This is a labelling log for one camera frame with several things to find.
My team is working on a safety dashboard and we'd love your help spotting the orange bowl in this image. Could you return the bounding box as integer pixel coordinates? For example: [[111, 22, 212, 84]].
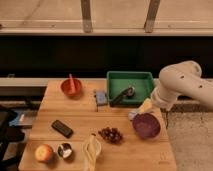
[[61, 78, 82, 97]]

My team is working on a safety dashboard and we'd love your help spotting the orange carrot stick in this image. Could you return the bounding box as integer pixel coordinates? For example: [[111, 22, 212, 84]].
[[69, 74, 76, 94]]

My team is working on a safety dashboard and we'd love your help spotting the dark grape bunch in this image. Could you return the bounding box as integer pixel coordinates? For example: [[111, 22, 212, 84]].
[[98, 127, 123, 144]]

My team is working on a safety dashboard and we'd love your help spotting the metal window rail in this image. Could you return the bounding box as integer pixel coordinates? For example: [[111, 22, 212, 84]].
[[0, 22, 213, 37]]

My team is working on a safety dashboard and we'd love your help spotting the red apple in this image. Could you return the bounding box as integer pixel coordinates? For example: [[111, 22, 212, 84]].
[[35, 144, 54, 163]]

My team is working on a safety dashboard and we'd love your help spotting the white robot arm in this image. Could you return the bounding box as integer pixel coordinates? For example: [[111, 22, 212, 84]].
[[128, 61, 213, 121]]

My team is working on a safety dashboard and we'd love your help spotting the green plastic bin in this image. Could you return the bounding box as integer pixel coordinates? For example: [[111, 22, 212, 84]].
[[107, 71, 155, 106]]

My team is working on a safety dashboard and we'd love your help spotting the black chair at left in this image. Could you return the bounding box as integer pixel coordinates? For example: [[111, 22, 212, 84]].
[[0, 105, 25, 171]]

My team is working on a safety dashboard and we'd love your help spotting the black scoop in bin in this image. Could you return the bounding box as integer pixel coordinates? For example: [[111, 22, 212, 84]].
[[112, 86, 135, 104]]

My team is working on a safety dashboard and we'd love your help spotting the blue sponge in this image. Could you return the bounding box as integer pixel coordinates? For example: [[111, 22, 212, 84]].
[[95, 90, 108, 106]]

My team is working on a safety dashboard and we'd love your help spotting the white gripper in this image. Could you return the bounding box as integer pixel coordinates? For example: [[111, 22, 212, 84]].
[[128, 98, 153, 121]]

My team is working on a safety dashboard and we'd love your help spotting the small metal cup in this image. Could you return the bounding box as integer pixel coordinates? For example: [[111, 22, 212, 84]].
[[58, 143, 72, 159]]

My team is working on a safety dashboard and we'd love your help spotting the yellow banana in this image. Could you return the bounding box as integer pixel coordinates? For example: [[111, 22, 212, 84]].
[[82, 134, 101, 171]]

